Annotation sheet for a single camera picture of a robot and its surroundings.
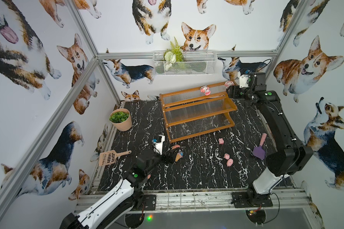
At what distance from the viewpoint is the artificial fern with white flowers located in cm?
81

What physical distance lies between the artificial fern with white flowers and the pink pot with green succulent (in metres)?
0.42

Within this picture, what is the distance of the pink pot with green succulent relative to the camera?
0.94 m
